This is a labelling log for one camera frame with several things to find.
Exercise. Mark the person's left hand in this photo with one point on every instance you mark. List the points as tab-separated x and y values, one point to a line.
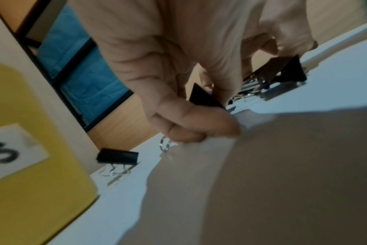
171	47

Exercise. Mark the person's right hand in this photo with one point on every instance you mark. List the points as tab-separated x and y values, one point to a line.
289	24

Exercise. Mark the black metal binder clip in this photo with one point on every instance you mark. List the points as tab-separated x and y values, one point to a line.
203	98

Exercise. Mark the group of black binder clips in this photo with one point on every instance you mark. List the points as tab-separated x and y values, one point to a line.
117	156

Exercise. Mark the yellow divided tin box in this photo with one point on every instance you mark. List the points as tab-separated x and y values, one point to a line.
35	191

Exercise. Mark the wooden partition panel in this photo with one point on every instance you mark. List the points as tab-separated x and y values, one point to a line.
126	126
331	19

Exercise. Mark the beige partition panel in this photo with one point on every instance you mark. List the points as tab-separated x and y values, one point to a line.
8	12

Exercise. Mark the blue chair with black frame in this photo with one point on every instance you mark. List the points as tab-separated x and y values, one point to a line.
89	81
71	64

